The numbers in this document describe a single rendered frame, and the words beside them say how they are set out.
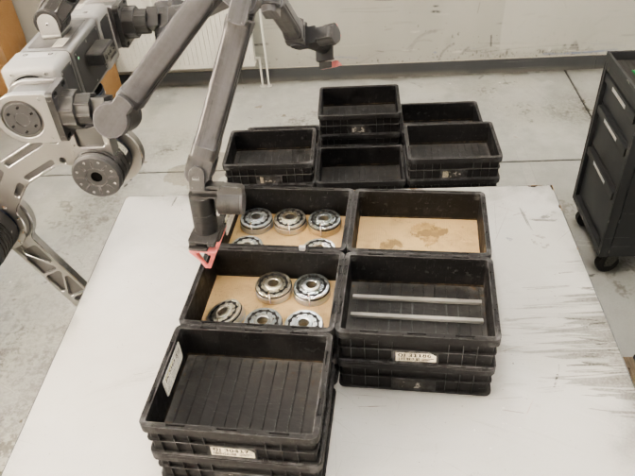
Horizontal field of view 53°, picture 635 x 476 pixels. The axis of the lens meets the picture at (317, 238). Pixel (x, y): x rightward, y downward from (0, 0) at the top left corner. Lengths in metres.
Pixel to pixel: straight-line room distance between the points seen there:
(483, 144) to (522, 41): 1.84
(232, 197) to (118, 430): 0.70
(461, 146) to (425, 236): 1.13
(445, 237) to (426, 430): 0.61
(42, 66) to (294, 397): 0.95
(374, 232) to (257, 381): 0.64
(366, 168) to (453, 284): 1.36
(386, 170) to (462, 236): 1.14
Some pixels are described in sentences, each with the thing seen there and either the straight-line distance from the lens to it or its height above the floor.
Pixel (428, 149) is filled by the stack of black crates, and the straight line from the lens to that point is 3.03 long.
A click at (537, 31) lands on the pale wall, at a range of 4.83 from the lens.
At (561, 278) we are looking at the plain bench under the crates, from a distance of 2.12.
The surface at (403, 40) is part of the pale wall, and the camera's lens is 4.69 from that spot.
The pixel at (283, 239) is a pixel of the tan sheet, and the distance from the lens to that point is 2.00.
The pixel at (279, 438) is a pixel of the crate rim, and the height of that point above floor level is 0.93.
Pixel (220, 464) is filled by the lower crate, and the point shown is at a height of 0.80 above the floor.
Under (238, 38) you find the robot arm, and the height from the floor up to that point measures 1.59.
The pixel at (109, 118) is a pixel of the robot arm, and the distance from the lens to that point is 1.47.
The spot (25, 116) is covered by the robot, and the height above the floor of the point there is 1.46.
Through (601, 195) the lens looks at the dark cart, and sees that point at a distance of 3.13.
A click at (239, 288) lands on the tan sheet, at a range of 1.86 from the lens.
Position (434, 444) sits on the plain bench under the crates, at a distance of 1.67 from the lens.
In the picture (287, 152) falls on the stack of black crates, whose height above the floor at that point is 0.49.
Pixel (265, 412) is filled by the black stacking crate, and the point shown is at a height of 0.83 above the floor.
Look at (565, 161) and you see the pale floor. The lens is 3.95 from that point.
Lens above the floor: 2.11
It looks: 40 degrees down
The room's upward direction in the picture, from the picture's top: 5 degrees counter-clockwise
